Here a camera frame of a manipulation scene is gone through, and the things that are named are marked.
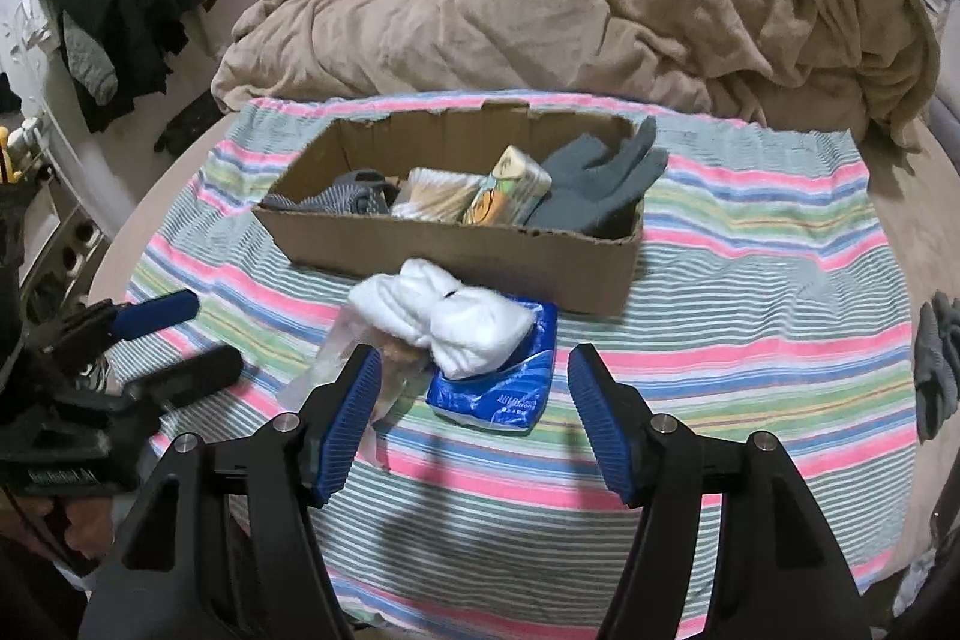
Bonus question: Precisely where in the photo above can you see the brown cardboard box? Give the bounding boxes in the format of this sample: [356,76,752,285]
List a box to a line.
[251,100,646,315]

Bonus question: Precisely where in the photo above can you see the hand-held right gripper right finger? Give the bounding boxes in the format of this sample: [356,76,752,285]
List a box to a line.
[566,344,875,640]

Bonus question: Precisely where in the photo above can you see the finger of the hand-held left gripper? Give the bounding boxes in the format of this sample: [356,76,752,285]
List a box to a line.
[45,289,202,360]
[112,344,245,412]

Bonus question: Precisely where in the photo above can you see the striped towel blanket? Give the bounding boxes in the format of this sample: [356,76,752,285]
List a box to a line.
[124,89,927,640]

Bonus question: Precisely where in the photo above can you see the blue tissue packet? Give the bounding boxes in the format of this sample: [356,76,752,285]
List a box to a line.
[426,299,560,435]

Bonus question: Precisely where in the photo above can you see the yellow tissue packet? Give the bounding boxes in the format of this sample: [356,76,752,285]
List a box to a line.
[459,145,552,229]

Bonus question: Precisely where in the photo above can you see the clear plastic bag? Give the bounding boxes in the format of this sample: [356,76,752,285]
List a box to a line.
[277,302,436,470]

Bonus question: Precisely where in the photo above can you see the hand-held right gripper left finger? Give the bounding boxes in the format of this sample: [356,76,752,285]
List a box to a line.
[79,344,387,640]

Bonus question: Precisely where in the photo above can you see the cotton swab pack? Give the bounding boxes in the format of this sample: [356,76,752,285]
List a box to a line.
[390,166,488,221]

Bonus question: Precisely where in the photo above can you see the grey sock at edge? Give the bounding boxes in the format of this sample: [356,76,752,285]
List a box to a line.
[913,291,960,442]

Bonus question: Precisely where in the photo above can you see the grey hanging cloth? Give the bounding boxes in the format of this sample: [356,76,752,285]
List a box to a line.
[61,10,119,105]

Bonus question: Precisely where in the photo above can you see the white shelf unit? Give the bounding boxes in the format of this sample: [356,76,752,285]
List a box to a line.
[15,115,117,319]

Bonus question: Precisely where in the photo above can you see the grey knit gloves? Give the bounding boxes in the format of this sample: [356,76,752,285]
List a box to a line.
[517,115,670,236]

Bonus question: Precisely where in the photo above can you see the white socks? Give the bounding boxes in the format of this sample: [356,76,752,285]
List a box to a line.
[349,257,533,380]

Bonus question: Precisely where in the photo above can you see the grey striped sock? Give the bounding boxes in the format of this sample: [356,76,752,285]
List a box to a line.
[259,167,398,217]

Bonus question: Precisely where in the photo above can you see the beige fleece blanket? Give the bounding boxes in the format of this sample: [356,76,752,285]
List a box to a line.
[210,0,942,150]

